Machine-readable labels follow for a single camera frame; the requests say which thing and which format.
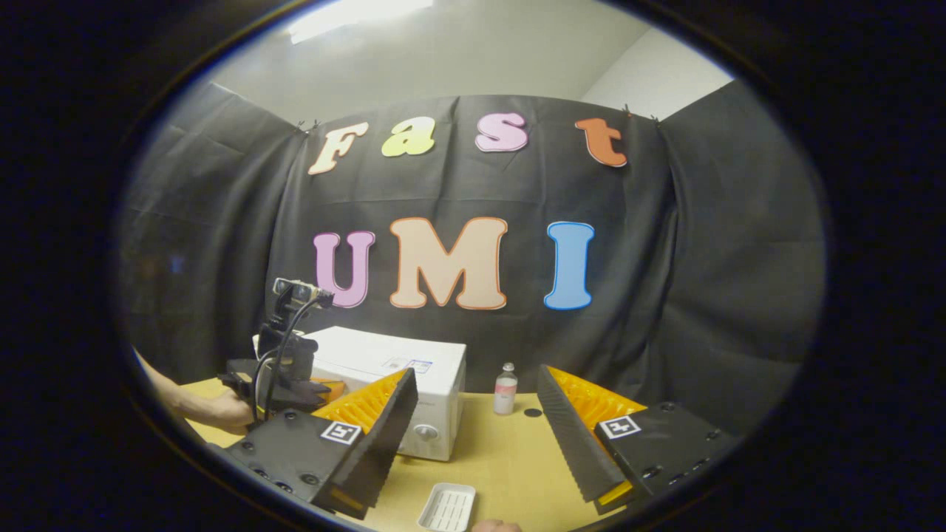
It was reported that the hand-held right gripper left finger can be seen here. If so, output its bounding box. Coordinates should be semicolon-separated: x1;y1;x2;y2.
225;367;419;520

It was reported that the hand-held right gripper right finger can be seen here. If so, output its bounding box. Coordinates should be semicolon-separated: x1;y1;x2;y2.
536;364;740;516

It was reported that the white microwave oven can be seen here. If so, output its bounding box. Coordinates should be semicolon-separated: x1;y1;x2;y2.
255;325;468;463

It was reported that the clear bottle with pink label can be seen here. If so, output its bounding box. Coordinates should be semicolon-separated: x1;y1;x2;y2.
494;362;518;416

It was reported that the white plastic tray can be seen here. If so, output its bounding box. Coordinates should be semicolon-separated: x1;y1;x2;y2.
418;482;477;532

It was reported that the black backdrop cloth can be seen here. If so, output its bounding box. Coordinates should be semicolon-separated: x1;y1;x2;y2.
115;78;828;444

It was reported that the ceiling light panel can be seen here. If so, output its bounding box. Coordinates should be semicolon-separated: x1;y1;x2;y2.
285;0;437;45

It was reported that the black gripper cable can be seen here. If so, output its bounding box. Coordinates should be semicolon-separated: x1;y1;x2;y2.
253;296;315;423

